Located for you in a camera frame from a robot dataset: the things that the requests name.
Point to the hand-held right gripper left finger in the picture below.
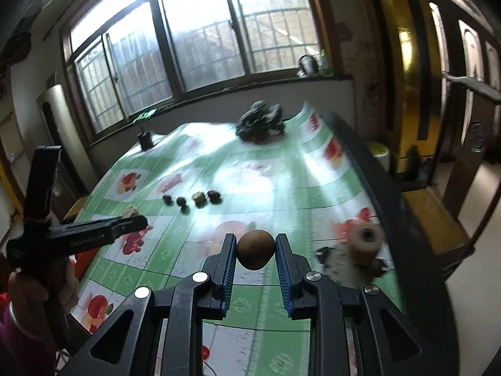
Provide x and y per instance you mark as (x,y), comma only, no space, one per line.
(229,278)

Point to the beige cylindrical piece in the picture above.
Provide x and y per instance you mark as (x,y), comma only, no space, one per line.
(366,243)

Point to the barred window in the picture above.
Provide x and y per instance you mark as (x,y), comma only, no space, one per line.
(195,39)

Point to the green bottle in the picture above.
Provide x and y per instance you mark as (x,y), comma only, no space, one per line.
(325,62)

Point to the yellow pipe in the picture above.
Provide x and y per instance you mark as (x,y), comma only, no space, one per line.
(11,192)

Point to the green item on windowsill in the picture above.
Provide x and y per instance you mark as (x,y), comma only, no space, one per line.
(145,115)

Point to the dark wooden table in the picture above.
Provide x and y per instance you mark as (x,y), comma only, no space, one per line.
(411,223)

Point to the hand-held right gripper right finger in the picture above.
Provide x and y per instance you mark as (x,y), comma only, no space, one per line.
(285,278)

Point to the white and green stool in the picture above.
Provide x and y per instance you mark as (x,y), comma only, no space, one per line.
(379,154)

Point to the dark lumpy bundle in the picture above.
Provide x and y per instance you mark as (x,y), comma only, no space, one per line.
(260,121)

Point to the dark red dried date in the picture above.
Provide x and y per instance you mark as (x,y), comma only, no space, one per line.
(213,195)
(167,199)

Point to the small dark round nut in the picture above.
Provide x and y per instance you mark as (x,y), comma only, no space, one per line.
(181,202)

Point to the wooden bench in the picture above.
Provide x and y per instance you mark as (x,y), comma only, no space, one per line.
(434,215)

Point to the metal kettle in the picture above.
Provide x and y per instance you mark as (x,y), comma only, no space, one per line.
(307,64)

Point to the round brown fruit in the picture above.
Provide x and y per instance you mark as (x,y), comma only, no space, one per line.
(254,248)

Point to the red cardboard box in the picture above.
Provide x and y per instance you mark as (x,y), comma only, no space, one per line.
(83,264)

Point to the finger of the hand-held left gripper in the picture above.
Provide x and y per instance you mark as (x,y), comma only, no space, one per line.
(129,225)

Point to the person's left hand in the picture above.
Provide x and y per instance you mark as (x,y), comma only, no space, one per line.
(27,291)

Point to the small olive fruit piece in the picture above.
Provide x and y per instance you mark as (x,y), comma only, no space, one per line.
(199,199)

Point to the beige dried fruit chunk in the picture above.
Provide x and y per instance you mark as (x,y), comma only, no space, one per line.
(131,212)

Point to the standing air conditioner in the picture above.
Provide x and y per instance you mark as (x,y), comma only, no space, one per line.
(58,117)

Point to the small black box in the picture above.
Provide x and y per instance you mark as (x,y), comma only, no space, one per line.
(145,140)

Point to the carved wooden chair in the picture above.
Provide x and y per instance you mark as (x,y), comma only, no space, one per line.
(469,152)

